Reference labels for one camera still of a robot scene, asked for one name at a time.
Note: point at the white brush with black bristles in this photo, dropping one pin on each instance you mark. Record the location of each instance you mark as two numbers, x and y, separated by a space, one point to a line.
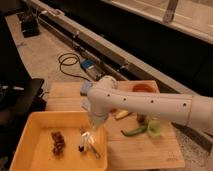
84 141

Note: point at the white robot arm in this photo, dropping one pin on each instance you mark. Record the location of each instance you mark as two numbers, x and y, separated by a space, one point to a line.
193 111

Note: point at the yellow plastic tray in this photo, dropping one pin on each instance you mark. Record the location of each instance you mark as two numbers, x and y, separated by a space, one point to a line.
84 150

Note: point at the blue sponge block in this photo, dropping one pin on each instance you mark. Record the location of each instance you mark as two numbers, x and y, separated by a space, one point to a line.
85 87

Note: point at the blue and silver device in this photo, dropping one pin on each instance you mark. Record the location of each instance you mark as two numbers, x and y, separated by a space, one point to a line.
93 70

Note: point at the orange bowl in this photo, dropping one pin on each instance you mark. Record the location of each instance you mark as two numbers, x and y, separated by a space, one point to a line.
143 88

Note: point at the dark metal can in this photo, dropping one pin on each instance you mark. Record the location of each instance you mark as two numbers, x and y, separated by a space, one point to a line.
141 118

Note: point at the green chili pepper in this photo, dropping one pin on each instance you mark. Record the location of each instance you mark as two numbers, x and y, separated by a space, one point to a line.
134 132

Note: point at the metal fork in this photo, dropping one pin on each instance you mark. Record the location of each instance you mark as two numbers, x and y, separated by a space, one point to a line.
94 148

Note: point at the green plastic cup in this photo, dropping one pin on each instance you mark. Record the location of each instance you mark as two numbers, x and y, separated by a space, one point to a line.
154 128

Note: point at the wooden cutting board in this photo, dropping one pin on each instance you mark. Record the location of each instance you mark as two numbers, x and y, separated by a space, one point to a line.
124 153

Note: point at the black chair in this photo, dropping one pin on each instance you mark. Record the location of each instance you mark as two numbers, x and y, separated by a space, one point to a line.
15 108

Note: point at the black box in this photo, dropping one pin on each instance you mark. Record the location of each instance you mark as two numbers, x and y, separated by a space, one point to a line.
29 25

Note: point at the metal rail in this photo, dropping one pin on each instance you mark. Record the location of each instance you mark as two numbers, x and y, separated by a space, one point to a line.
97 41

